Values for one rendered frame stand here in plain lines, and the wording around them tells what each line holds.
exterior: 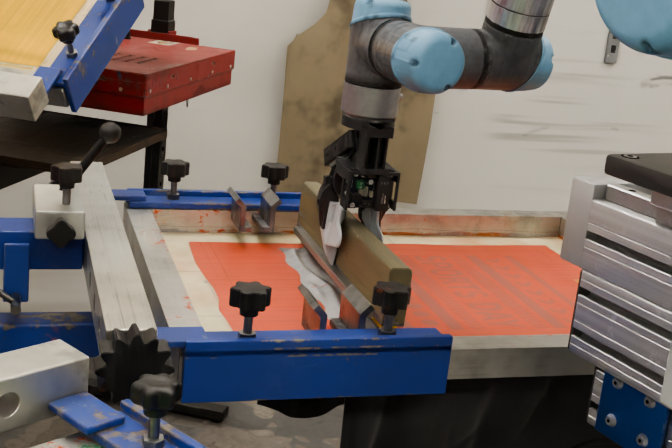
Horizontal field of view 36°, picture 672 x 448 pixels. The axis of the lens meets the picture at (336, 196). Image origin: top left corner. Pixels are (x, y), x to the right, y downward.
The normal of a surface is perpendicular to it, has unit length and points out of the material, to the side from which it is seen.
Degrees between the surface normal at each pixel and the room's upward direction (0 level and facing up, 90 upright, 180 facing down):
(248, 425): 0
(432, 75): 91
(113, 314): 0
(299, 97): 91
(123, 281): 0
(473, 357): 90
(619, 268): 90
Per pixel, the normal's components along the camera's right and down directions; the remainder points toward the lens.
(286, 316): 0.11, -0.96
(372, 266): -0.95, -0.05
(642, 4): -0.86, 0.12
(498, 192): 0.29, 0.27
